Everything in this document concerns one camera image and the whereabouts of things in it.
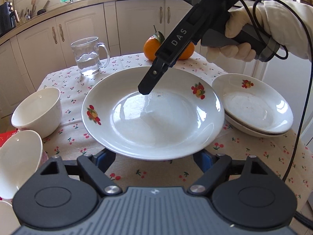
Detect black air fryer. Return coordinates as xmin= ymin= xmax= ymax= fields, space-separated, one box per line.
xmin=0 ymin=2 xmax=16 ymax=36

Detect cherry print tablecloth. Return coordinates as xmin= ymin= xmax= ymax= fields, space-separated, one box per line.
xmin=37 ymin=51 xmax=313 ymax=201

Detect white ceramic bowl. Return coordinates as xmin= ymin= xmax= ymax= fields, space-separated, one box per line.
xmin=0 ymin=130 xmax=48 ymax=200
xmin=11 ymin=87 xmax=61 ymax=139
xmin=0 ymin=200 xmax=21 ymax=235

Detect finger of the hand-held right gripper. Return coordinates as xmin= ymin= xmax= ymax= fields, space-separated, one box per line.
xmin=138 ymin=51 xmax=176 ymax=96

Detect bumpy orange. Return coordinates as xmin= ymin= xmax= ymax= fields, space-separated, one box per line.
xmin=179 ymin=42 xmax=195 ymax=60

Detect red gift box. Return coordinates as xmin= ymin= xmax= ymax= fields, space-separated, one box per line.
xmin=0 ymin=131 xmax=18 ymax=148

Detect person's right forearm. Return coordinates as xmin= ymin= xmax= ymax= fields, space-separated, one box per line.
xmin=263 ymin=0 xmax=313 ymax=60

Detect person's right hand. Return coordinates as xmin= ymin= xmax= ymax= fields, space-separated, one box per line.
xmin=205 ymin=4 xmax=272 ymax=63

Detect clear glass mug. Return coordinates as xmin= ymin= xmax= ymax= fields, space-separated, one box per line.
xmin=71 ymin=37 xmax=111 ymax=77

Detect black braided cable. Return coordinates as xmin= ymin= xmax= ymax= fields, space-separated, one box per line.
xmin=291 ymin=211 xmax=313 ymax=229

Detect white stained plate fruit print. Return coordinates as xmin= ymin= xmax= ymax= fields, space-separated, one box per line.
xmin=224 ymin=114 xmax=291 ymax=138

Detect white plate two fruit prints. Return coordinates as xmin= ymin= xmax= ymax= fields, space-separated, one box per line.
xmin=81 ymin=66 xmax=225 ymax=161

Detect thin black cable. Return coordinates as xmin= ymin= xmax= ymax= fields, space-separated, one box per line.
xmin=241 ymin=0 xmax=313 ymax=182

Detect utensil holder with utensils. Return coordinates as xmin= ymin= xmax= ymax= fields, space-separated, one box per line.
xmin=20 ymin=0 xmax=35 ymax=22

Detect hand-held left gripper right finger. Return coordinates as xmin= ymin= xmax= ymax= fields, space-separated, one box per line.
xmin=188 ymin=152 xmax=269 ymax=196

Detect orange with green leaf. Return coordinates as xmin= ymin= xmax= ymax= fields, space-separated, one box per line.
xmin=143 ymin=24 xmax=169 ymax=61

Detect small black pan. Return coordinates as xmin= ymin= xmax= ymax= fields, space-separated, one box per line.
xmin=37 ymin=0 xmax=50 ymax=15

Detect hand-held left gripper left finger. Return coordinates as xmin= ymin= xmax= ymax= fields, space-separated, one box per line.
xmin=40 ymin=149 xmax=123 ymax=196

